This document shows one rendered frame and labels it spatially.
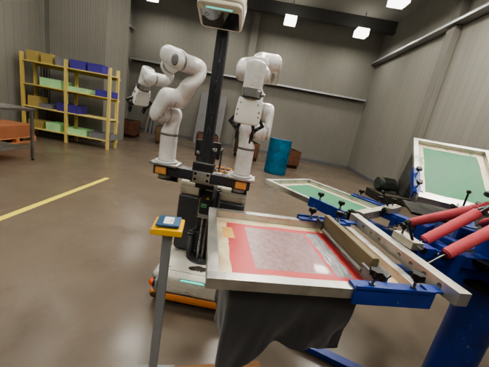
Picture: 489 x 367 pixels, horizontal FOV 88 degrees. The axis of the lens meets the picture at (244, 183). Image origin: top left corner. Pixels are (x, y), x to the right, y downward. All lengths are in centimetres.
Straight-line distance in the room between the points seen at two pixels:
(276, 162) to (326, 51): 649
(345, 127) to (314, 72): 276
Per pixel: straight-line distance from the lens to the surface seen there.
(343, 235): 122
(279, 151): 735
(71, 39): 915
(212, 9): 138
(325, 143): 1230
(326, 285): 93
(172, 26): 1310
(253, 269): 95
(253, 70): 100
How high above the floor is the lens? 147
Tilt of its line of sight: 15 degrees down
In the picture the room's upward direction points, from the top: 10 degrees clockwise
